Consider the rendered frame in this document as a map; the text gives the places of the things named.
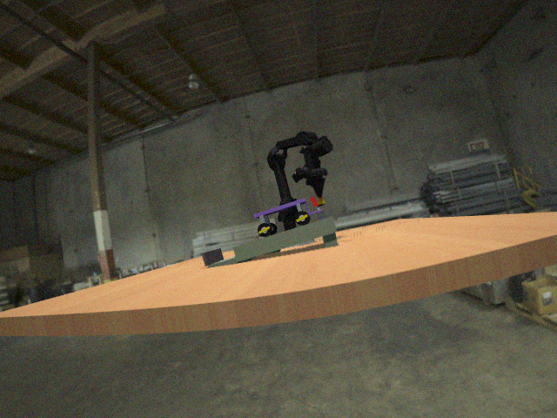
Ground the red pin with grey shaft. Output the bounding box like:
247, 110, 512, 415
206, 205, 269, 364
311, 197, 320, 210

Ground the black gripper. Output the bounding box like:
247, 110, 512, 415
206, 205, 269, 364
305, 158, 327, 198

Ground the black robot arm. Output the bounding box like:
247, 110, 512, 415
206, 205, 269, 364
267, 131, 333, 231

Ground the grey-green flat ramp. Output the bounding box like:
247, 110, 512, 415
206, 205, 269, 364
202, 212, 338, 268

